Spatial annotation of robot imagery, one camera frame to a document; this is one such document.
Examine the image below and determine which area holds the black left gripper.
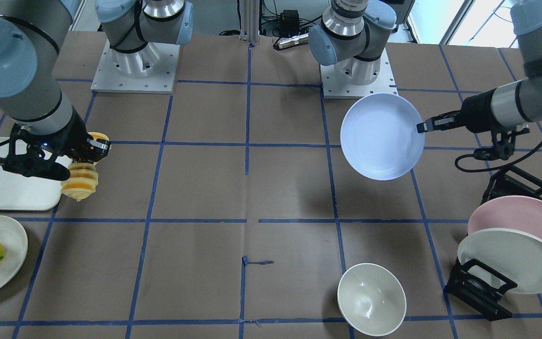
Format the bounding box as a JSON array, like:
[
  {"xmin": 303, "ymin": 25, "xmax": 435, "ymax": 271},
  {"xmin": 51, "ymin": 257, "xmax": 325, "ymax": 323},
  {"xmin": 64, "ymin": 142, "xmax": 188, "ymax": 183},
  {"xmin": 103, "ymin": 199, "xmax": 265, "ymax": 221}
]
[{"xmin": 416, "ymin": 89, "xmax": 495, "ymax": 134}]

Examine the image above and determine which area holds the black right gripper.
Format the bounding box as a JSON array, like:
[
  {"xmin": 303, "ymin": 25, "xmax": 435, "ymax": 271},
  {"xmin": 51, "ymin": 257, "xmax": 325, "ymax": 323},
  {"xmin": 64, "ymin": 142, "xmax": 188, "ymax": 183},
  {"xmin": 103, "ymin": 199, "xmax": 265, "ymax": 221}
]
[{"xmin": 2, "ymin": 115, "xmax": 111, "ymax": 182}]

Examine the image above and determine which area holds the striped orange bread roll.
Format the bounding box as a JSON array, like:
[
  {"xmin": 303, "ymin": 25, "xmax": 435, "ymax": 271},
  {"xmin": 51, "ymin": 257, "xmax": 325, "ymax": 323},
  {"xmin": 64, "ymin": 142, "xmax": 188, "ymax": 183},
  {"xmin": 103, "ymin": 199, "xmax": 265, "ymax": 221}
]
[{"xmin": 60, "ymin": 132, "xmax": 111, "ymax": 202}]

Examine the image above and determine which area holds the light blue plate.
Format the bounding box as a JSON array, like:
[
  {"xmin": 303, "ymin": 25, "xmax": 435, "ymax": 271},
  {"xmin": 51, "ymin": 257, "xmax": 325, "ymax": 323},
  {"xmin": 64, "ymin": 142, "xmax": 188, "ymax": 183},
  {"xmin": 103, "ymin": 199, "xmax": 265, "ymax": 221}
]
[{"xmin": 340, "ymin": 94, "xmax": 425, "ymax": 181}]

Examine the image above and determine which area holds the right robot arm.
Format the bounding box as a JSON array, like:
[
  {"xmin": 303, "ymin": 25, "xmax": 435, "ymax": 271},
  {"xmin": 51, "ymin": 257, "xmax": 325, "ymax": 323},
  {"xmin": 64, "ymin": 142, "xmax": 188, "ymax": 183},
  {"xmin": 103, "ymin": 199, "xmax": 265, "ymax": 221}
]
[{"xmin": 0, "ymin": 0, "xmax": 193, "ymax": 182}]

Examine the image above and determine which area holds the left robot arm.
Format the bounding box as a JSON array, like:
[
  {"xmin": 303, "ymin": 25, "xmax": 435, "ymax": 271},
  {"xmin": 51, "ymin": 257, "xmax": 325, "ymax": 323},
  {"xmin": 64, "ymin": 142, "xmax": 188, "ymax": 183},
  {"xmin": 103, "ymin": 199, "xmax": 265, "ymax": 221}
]
[{"xmin": 323, "ymin": 29, "xmax": 542, "ymax": 150}]

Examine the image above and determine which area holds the pink plate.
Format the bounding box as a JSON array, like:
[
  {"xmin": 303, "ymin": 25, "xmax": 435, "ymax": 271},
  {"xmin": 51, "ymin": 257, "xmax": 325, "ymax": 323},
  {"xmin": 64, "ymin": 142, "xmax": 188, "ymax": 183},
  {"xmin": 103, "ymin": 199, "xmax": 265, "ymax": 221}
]
[{"xmin": 467, "ymin": 195, "xmax": 542, "ymax": 240}]

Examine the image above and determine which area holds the black plate rack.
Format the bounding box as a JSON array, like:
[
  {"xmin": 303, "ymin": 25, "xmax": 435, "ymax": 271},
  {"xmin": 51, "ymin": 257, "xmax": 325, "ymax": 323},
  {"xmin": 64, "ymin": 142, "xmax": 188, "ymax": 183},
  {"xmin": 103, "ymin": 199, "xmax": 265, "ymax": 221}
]
[{"xmin": 443, "ymin": 165, "xmax": 542, "ymax": 322}]

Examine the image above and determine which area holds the cream white plate in rack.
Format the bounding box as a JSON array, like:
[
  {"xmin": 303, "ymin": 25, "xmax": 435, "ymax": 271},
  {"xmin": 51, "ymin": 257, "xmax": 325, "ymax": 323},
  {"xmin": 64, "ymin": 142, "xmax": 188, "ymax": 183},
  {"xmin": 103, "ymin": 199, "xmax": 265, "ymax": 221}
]
[{"xmin": 457, "ymin": 228, "xmax": 542, "ymax": 294}]

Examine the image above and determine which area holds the white rectangular tray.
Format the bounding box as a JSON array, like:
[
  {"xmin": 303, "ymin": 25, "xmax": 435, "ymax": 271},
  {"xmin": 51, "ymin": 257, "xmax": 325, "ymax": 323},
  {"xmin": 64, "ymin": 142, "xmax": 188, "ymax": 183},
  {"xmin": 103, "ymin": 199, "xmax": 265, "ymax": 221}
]
[{"xmin": 0, "ymin": 136, "xmax": 73, "ymax": 211}]

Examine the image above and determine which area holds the silver flashlight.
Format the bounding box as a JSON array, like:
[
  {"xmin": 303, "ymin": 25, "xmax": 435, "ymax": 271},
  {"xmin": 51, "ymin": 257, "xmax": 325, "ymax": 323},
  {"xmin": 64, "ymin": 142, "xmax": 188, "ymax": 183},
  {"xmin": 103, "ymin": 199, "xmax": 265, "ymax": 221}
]
[{"xmin": 272, "ymin": 33, "xmax": 309, "ymax": 51}]

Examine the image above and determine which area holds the cream white bowl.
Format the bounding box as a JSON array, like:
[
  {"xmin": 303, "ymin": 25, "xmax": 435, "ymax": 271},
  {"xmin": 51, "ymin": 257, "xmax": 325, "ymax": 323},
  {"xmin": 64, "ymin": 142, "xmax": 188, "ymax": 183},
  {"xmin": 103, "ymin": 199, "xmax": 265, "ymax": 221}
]
[{"xmin": 337, "ymin": 263, "xmax": 408, "ymax": 337}]

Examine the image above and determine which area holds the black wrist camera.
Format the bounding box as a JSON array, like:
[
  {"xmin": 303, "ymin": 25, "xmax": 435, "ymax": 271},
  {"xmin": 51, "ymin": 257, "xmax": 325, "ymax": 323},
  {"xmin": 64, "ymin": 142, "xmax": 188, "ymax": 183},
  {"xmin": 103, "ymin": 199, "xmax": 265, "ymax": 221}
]
[{"xmin": 472, "ymin": 129, "xmax": 518, "ymax": 161}]

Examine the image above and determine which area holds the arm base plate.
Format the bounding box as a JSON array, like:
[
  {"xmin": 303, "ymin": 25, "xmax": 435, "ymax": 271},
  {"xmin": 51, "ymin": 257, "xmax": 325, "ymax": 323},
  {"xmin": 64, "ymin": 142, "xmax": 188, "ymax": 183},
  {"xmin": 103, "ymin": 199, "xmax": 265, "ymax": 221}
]
[
  {"xmin": 319, "ymin": 49, "xmax": 398, "ymax": 99},
  {"xmin": 91, "ymin": 42, "xmax": 180, "ymax": 95}
]

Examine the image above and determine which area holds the aluminium frame post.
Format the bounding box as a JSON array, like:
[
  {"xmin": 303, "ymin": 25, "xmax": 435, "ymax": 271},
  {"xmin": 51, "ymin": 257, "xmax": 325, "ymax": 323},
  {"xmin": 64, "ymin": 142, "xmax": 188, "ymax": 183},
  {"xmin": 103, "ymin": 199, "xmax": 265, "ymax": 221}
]
[{"xmin": 237, "ymin": 0, "xmax": 262, "ymax": 45}]

